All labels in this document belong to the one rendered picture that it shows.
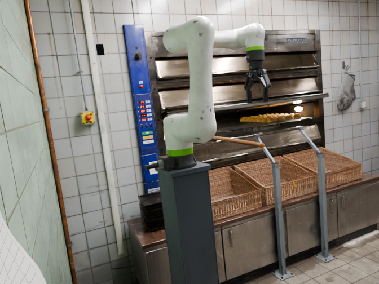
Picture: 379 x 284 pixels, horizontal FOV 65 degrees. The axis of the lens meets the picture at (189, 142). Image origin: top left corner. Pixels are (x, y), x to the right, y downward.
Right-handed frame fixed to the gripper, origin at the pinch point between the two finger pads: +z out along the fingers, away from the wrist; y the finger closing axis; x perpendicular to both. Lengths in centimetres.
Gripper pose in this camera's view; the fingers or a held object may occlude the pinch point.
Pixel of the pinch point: (257, 100)
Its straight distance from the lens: 166.1
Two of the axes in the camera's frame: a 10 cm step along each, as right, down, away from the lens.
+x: 8.9, -1.3, 4.3
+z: 0.8, 9.9, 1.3
